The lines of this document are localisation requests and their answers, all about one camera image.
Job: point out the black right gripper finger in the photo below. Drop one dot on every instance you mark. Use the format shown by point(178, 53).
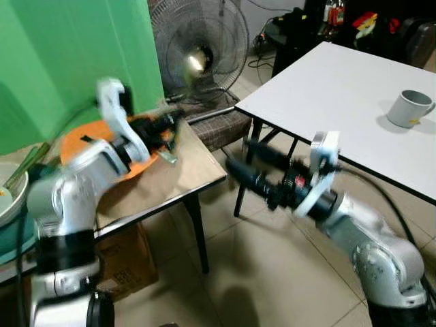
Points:
point(269, 155)
point(248, 177)

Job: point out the orange round plate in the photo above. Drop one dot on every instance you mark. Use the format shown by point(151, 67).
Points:
point(82, 139)

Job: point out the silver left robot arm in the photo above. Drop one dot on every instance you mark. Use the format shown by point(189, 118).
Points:
point(71, 197)

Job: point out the green utensil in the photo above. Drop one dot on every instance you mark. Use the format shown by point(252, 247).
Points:
point(169, 151)

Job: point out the small brown wooden table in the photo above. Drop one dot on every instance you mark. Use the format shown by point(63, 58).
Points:
point(177, 174)

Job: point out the brown woven seat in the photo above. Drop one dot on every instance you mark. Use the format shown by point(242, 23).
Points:
point(225, 126)

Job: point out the black standing fan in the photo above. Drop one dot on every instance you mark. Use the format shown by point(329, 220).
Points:
point(201, 48)

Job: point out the large white table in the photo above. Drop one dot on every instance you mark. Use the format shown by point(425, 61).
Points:
point(334, 95)

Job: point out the green cloth backdrop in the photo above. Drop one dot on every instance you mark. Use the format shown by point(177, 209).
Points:
point(68, 54)

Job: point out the green chopsticks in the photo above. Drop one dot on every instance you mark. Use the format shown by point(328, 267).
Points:
point(24, 167)

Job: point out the dark cluttered side table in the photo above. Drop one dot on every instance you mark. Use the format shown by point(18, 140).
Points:
point(306, 34)

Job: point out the brown cardboard box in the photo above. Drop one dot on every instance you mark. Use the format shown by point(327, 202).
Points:
point(129, 262)

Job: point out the grey mug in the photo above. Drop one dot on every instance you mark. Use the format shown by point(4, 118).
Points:
point(407, 109)

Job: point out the white bowl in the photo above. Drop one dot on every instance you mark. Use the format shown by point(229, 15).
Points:
point(10, 197)

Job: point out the red and yellow toy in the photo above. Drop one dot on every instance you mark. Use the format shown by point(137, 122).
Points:
point(366, 24)

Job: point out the teal plastic basin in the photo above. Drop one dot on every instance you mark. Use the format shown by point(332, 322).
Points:
point(13, 242)

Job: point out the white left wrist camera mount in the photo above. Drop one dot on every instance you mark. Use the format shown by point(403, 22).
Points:
point(119, 119)

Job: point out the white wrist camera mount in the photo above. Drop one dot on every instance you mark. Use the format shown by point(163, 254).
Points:
point(119, 119)
point(319, 170)

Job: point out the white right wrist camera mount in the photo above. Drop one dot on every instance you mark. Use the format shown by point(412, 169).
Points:
point(319, 170)

